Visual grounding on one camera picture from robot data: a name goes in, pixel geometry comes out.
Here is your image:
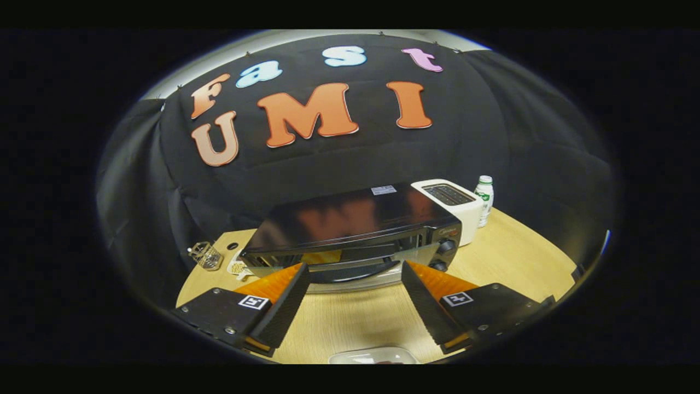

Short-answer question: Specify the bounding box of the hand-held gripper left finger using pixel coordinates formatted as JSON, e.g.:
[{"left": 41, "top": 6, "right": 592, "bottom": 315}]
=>
[{"left": 171, "top": 263, "right": 311, "bottom": 357}]

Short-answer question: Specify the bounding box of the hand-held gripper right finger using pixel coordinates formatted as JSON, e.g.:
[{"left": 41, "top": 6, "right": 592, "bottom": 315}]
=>
[{"left": 401, "top": 260, "right": 556, "bottom": 354}]

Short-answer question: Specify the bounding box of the black toaster oven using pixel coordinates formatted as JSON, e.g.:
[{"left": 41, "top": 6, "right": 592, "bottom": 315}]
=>
[{"left": 239, "top": 182, "right": 463, "bottom": 293}]

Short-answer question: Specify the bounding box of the white pop-up toaster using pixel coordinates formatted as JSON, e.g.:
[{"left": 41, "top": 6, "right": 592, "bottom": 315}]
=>
[{"left": 411, "top": 179, "right": 485, "bottom": 247}]

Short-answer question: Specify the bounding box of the small white snack dish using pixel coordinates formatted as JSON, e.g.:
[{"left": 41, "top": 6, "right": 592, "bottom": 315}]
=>
[{"left": 227, "top": 249, "right": 258, "bottom": 281}]

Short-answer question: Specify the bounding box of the white plate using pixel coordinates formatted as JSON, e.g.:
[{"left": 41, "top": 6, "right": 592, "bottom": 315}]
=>
[{"left": 328, "top": 346, "right": 419, "bottom": 365}]

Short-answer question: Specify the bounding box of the white bottle green label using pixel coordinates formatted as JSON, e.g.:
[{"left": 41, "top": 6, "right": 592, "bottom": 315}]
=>
[{"left": 474, "top": 175, "right": 494, "bottom": 228}]

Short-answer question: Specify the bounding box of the metal wire basket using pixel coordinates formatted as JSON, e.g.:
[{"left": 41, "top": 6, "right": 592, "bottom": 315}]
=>
[{"left": 188, "top": 241, "right": 224, "bottom": 271}]

